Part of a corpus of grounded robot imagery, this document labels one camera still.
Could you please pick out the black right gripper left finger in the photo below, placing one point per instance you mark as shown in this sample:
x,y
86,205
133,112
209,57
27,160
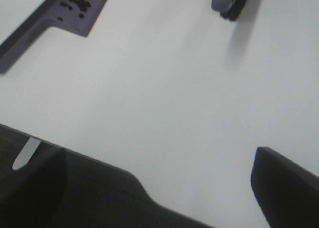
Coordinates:
x,y
59,188

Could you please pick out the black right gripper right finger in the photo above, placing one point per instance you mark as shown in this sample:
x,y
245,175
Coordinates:
x,y
288,194

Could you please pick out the purple plastic dustpan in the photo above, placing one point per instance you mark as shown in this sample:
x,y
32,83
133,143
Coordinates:
x,y
48,14

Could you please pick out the pile of coffee beans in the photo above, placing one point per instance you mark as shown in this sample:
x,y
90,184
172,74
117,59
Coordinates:
x,y
82,5

